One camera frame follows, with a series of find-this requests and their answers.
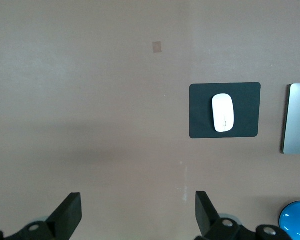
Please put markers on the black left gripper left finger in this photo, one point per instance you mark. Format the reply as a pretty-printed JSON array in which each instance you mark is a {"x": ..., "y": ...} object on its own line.
[{"x": 65, "y": 220}]

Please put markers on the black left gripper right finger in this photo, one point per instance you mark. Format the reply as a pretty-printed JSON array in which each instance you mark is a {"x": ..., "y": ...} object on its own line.
[{"x": 210, "y": 225}]

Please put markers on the white computer mouse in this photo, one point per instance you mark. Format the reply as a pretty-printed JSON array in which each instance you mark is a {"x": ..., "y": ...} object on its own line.
[{"x": 223, "y": 112}]

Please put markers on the black square mouse pad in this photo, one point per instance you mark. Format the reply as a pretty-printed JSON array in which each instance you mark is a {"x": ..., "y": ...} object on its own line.
[{"x": 200, "y": 112}]

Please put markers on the blue desk lamp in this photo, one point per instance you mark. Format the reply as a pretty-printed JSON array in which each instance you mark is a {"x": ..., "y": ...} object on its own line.
[{"x": 293, "y": 220}]

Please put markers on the silver closed laptop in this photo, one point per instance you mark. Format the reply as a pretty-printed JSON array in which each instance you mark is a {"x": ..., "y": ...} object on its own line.
[{"x": 298, "y": 120}]

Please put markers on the small brown tape patch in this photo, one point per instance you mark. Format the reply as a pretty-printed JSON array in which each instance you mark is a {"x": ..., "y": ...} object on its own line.
[{"x": 157, "y": 47}]

